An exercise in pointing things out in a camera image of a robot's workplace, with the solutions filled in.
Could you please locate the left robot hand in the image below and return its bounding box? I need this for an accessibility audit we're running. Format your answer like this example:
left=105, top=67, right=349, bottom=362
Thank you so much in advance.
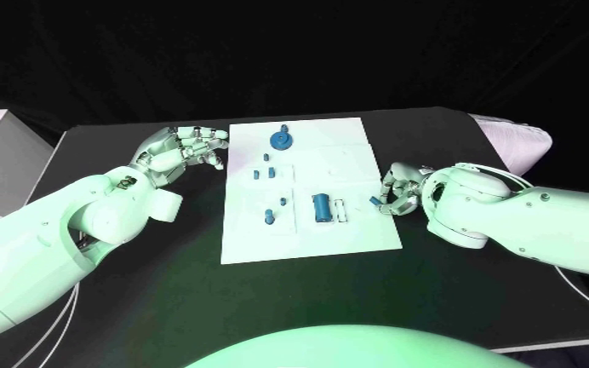
left=130, top=125, right=231, bottom=189

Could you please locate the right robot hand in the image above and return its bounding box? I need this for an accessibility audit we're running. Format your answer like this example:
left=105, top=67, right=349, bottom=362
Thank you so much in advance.
left=378, top=161, right=435, bottom=216

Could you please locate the white task board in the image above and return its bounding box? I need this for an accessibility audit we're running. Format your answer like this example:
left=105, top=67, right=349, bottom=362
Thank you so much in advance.
left=221, top=117, right=404, bottom=265

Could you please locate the large blue cylinder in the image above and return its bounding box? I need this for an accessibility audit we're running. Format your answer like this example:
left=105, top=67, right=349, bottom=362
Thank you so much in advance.
left=311, top=193, right=334, bottom=224

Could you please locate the blue gear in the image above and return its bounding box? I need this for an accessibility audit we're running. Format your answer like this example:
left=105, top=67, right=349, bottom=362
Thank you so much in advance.
left=270, top=131, right=295, bottom=152

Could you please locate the white cushion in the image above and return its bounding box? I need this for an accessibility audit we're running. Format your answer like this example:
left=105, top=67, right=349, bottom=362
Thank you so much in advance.
left=468, top=113, right=553, bottom=176

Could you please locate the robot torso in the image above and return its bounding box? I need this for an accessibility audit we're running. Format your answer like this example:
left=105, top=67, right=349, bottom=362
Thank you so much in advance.
left=183, top=325, right=530, bottom=368

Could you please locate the white cable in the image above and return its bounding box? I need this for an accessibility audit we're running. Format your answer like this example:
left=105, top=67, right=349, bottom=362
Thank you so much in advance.
left=552, top=264, right=589, bottom=302
left=13, top=279, right=81, bottom=368
left=10, top=287, right=78, bottom=368

